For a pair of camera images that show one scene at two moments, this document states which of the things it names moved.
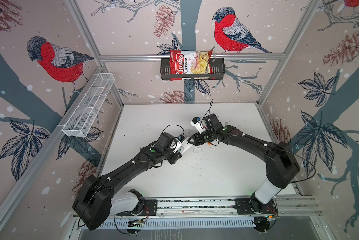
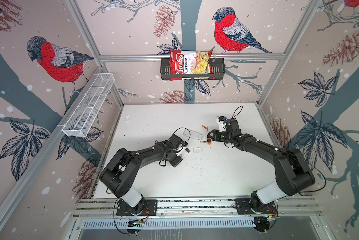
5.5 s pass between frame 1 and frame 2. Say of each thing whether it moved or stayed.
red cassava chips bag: stayed
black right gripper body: moved
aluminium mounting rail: stayed
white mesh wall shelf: stayed
